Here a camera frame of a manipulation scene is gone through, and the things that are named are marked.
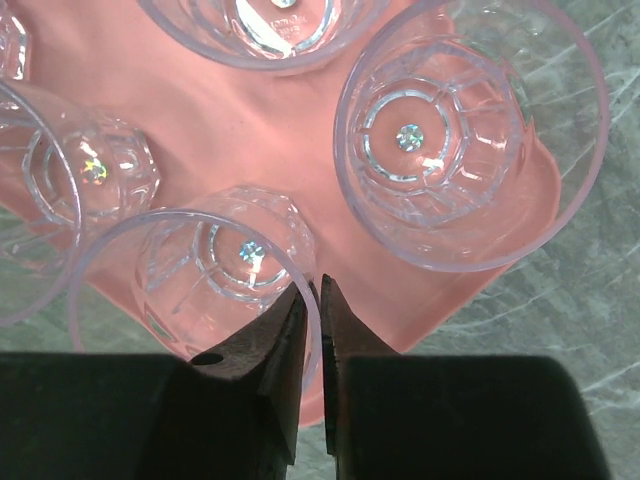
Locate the pink plastic tray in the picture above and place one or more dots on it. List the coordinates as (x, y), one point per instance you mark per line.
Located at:
(211, 127)

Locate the clear round glass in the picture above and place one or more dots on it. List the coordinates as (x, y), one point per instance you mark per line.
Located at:
(469, 133)

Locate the clear faceted glass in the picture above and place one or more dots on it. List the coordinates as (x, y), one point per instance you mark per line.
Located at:
(269, 36)

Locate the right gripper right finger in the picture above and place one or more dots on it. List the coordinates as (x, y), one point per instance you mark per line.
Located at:
(395, 416)

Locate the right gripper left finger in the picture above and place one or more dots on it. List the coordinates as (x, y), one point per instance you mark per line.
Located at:
(229, 413)

